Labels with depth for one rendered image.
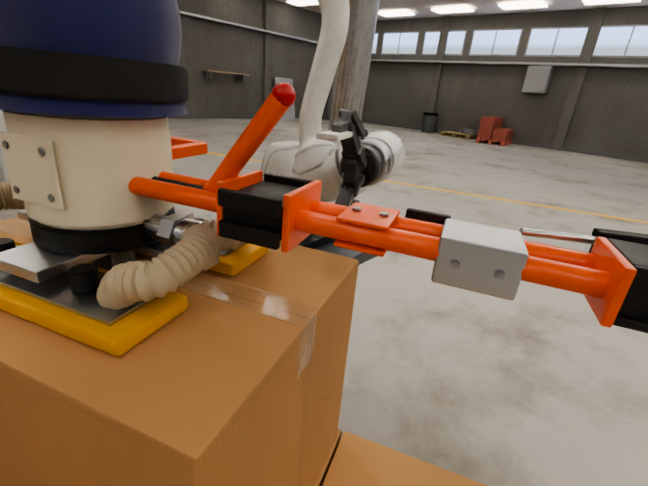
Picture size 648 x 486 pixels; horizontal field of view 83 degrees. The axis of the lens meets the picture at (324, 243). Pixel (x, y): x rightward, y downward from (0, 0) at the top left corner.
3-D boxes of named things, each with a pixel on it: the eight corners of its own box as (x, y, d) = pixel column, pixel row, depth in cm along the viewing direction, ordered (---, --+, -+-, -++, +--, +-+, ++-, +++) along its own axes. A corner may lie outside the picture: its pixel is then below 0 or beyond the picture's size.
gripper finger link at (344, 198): (343, 169, 65) (344, 175, 66) (322, 222, 61) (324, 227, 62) (364, 173, 64) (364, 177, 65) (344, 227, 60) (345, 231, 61)
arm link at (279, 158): (253, 208, 120) (249, 140, 112) (301, 202, 130) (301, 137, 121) (273, 223, 108) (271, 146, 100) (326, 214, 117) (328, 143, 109)
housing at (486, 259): (429, 283, 33) (440, 237, 31) (437, 256, 39) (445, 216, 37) (514, 304, 31) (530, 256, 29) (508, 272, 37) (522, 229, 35)
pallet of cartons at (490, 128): (515, 144, 1266) (522, 119, 1235) (502, 146, 1167) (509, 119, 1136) (486, 140, 1323) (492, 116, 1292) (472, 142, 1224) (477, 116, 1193)
